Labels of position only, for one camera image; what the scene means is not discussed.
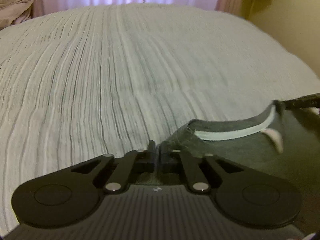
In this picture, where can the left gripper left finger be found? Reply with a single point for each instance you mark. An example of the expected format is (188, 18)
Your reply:
(127, 169)

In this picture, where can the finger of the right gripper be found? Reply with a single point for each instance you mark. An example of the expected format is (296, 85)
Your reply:
(308, 101)

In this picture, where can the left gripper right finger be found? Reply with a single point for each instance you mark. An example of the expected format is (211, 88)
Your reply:
(179, 167)

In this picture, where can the grey t-shirt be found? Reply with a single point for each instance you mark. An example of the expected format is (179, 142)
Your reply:
(263, 174)

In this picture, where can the striped white bedspread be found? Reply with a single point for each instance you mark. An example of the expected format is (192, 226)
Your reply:
(84, 82)

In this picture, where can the crumpled pink blanket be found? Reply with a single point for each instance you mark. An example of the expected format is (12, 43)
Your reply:
(15, 12)

